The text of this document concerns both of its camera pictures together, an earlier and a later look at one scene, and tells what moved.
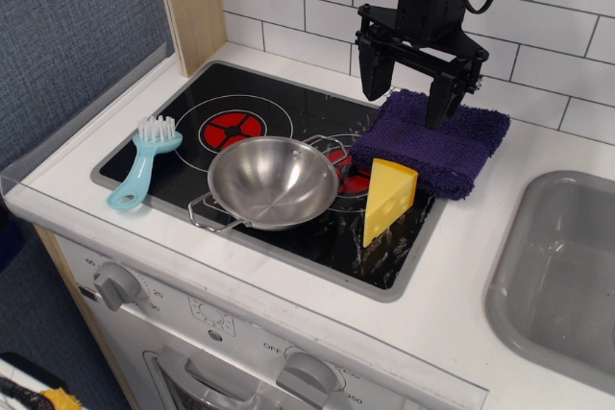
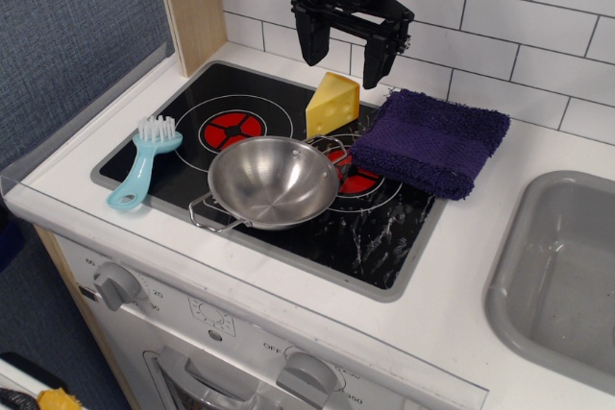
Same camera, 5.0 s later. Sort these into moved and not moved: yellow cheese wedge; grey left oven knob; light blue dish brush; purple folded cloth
Moved: yellow cheese wedge
Not moved: grey left oven knob; light blue dish brush; purple folded cloth
